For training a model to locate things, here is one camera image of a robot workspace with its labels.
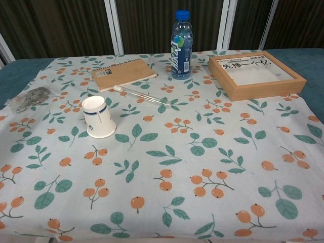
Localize clear glass test tube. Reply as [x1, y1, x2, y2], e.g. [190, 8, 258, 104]
[113, 85, 171, 108]

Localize clear bag of coins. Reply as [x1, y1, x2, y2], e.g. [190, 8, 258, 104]
[5, 86, 53, 113]

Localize kraft spiral notebook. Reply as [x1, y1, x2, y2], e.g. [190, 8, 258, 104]
[91, 58, 157, 93]

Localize white paper cup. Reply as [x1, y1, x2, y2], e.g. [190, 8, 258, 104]
[81, 96, 117, 139]

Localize floral orange berry tablecloth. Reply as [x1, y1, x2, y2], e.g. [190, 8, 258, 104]
[0, 49, 324, 243]

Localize blue drink bottle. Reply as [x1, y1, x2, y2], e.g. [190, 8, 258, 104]
[170, 10, 193, 80]

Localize dark folding partition screen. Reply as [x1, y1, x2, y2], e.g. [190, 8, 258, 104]
[0, 0, 324, 67]

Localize wooden shadow box frame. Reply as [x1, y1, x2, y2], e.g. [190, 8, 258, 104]
[208, 51, 308, 102]

